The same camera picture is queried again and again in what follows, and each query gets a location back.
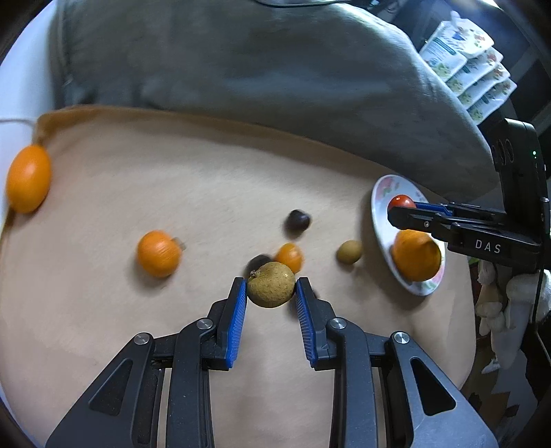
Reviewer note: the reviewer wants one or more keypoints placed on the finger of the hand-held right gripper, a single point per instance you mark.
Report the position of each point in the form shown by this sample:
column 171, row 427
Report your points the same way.
column 413, row 219
column 434, row 209

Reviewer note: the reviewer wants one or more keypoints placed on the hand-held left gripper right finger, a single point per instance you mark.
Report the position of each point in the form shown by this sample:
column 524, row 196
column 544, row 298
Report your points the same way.
column 304, row 327

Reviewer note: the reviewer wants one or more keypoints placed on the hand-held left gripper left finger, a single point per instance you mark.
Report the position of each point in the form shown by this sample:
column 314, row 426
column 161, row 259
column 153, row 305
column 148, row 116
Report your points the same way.
column 232, row 327

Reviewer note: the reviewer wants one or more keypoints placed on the red cherry tomato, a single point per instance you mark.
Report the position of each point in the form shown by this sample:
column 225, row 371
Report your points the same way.
column 402, row 200

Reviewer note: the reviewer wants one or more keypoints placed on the white floral plate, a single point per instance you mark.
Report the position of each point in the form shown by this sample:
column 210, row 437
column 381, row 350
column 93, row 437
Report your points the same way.
column 382, row 209

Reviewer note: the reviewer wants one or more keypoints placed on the brown longan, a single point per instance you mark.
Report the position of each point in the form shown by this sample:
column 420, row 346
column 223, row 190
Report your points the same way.
column 348, row 252
column 271, row 285

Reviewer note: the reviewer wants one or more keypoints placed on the dark grape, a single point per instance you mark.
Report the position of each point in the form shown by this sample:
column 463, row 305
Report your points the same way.
column 297, row 222
column 257, row 262

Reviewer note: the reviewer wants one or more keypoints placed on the small mandarin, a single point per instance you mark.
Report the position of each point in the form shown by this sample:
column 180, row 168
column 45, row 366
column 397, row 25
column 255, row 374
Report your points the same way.
column 290, row 255

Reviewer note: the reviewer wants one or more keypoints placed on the large orange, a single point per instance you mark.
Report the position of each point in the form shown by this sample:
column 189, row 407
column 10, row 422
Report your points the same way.
column 158, row 254
column 415, row 256
column 28, row 178

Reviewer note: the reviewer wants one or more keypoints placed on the person's right hand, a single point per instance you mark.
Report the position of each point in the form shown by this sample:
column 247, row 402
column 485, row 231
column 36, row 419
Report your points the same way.
column 518, row 310

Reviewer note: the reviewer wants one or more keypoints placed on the grey fleece blanket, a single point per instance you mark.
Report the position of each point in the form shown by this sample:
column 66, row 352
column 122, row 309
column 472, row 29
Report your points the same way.
column 258, row 64

